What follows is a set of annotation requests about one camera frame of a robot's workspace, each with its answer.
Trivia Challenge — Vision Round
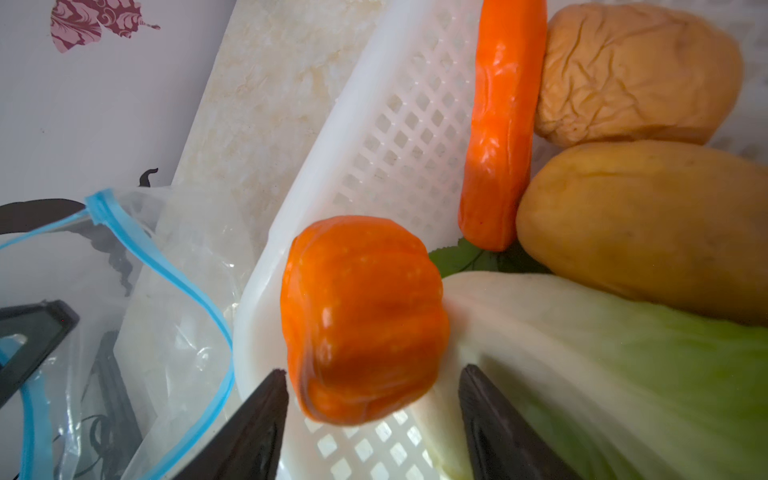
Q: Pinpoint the white perforated plastic basket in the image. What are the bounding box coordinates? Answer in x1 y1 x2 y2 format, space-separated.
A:
232 1 767 479

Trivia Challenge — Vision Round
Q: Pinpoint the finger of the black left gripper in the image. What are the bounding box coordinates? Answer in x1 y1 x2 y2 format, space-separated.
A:
77 330 143 479
1 300 80 406

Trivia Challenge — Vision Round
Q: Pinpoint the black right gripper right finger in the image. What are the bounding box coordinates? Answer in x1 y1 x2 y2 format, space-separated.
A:
458 364 579 480

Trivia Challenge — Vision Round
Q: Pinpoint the tan wrinkled toy bun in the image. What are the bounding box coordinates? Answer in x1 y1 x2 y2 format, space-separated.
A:
535 3 745 148

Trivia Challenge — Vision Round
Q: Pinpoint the orange toy carrot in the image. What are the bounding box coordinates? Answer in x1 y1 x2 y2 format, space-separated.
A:
458 0 548 252

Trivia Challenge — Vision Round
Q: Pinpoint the green toy cabbage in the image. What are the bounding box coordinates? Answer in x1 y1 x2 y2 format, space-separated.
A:
411 240 767 479

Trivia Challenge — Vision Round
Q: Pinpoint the clear blue-zipper zip bag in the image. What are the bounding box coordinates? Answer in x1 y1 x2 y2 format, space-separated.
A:
1 187 255 479

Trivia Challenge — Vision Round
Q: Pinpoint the yellow toy potato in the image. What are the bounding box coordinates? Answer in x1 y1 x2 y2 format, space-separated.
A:
517 141 767 326

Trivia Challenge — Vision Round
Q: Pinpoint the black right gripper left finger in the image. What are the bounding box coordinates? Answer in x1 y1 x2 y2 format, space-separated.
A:
176 369 289 480

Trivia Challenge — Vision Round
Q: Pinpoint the orange toy pumpkin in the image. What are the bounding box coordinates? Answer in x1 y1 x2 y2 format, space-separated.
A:
280 216 450 426

